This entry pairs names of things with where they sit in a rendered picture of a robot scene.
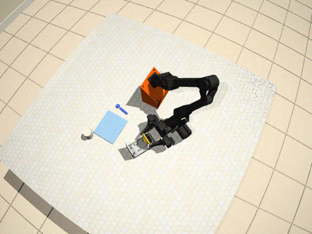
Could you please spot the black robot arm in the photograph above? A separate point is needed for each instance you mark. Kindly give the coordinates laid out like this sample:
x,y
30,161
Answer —
x,y
168,82

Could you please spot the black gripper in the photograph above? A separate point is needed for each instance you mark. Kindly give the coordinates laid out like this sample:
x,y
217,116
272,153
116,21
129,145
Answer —
x,y
165,140

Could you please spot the yellow plate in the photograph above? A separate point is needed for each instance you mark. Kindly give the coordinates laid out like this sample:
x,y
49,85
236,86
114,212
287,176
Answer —
x,y
145,139

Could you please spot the light blue flat mat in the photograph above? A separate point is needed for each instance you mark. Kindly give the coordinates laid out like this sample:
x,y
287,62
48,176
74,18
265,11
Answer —
x,y
110,126

